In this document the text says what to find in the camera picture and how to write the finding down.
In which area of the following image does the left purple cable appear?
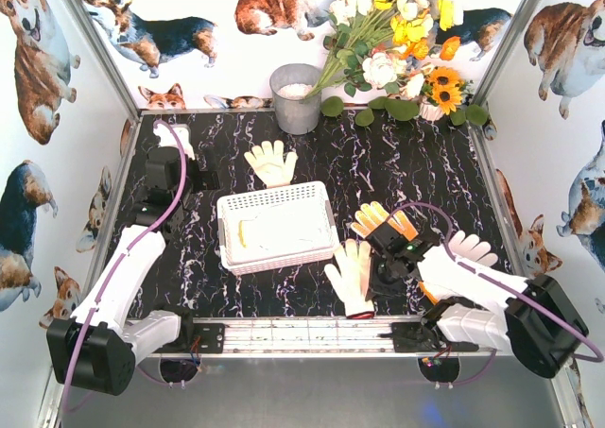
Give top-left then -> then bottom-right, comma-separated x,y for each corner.
60,118 -> 188,413

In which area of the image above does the small sunflower pot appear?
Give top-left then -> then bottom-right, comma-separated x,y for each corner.
419,66 -> 474,122

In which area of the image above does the artificial flower bouquet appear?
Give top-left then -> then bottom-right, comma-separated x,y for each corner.
308,0 -> 464,98

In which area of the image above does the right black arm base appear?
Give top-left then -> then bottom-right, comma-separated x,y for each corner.
389,322 -> 479,352

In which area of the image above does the cream glove red cuff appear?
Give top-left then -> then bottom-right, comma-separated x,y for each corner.
324,239 -> 375,319

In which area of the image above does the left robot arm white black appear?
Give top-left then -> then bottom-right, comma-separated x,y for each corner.
46,120 -> 210,396

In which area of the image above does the yellow dotted work glove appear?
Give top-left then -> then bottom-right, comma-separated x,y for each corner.
350,201 -> 418,241

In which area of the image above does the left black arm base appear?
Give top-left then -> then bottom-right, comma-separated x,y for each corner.
154,322 -> 226,354

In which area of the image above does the aluminium front rail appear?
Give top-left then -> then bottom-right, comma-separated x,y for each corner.
54,317 -> 502,359

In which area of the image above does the blue dotted work glove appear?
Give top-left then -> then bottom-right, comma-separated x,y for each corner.
237,211 -> 329,252

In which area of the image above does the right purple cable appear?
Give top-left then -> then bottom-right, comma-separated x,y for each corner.
387,201 -> 599,386

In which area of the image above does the white glove orange cuff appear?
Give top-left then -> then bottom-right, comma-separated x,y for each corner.
420,231 -> 498,304

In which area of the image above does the purple cable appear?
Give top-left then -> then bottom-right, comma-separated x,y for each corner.
60,118 -> 188,413
387,201 -> 599,386

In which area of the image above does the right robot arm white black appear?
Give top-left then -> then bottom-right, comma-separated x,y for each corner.
366,222 -> 589,379

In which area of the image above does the grey metal bucket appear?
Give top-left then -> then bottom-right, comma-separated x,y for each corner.
269,63 -> 321,135

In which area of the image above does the white perforated storage basket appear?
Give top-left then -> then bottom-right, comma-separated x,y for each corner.
216,181 -> 340,276

